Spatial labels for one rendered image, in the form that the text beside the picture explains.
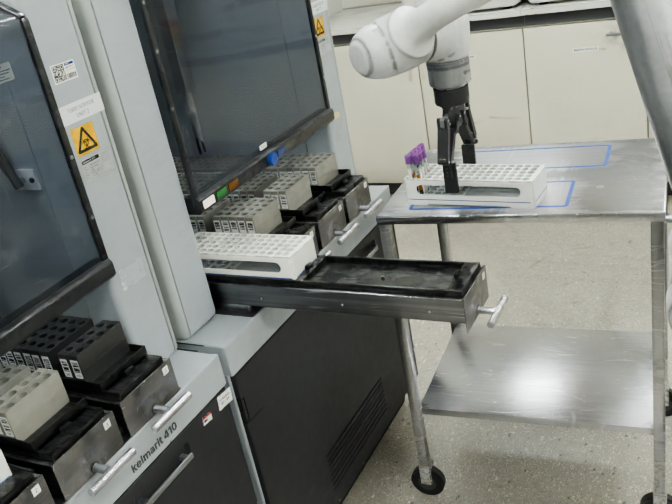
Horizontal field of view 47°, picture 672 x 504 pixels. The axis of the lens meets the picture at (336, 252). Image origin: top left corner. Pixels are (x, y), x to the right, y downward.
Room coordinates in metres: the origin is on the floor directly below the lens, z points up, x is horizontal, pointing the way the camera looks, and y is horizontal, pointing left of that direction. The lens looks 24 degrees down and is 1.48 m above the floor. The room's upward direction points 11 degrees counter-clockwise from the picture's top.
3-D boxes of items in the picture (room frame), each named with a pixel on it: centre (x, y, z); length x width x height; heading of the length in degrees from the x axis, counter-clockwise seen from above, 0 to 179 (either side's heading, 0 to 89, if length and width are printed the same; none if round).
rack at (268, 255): (1.50, 0.19, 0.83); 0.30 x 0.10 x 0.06; 59
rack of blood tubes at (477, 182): (1.60, -0.33, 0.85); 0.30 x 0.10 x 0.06; 56
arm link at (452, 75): (1.62, -0.31, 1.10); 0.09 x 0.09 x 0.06
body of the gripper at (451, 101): (1.62, -0.31, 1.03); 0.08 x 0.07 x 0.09; 146
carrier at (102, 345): (1.17, 0.43, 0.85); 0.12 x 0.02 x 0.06; 149
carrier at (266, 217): (1.65, 0.15, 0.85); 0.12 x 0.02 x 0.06; 150
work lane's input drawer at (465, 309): (1.41, 0.04, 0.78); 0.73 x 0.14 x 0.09; 59
